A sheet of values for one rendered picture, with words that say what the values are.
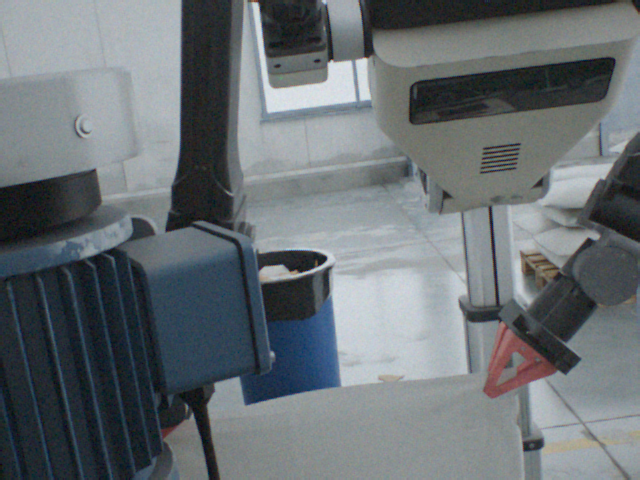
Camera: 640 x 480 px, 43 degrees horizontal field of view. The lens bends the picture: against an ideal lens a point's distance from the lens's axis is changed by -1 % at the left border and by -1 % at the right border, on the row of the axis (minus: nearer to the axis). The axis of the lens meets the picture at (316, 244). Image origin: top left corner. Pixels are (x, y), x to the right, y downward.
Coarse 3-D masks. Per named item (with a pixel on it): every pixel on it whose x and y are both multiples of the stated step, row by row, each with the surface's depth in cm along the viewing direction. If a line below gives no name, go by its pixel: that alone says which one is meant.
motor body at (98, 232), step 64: (0, 256) 41; (64, 256) 43; (0, 320) 43; (64, 320) 44; (128, 320) 48; (0, 384) 42; (64, 384) 44; (128, 384) 47; (0, 448) 44; (64, 448) 45; (128, 448) 46
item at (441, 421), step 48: (384, 384) 90; (432, 384) 89; (480, 384) 90; (192, 432) 86; (240, 432) 86; (288, 432) 86; (336, 432) 87; (384, 432) 88; (432, 432) 90; (480, 432) 91
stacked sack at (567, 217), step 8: (536, 208) 458; (544, 208) 444; (552, 208) 434; (568, 208) 424; (576, 208) 421; (552, 216) 431; (560, 216) 421; (568, 216) 416; (576, 216) 414; (560, 224) 425; (568, 224) 413
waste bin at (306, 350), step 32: (256, 256) 339; (288, 256) 340; (320, 256) 329; (288, 288) 297; (320, 288) 305; (288, 320) 301; (320, 320) 308; (288, 352) 304; (320, 352) 310; (256, 384) 312; (288, 384) 308; (320, 384) 312
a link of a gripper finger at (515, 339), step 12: (504, 312) 91; (516, 312) 89; (516, 324) 88; (504, 336) 88; (516, 336) 86; (504, 348) 87; (516, 348) 86; (528, 348) 86; (540, 348) 86; (504, 360) 87; (528, 360) 88; (540, 360) 87; (492, 372) 88; (528, 372) 88; (540, 372) 87; (552, 372) 87; (492, 384) 89; (504, 384) 89; (516, 384) 89; (492, 396) 89
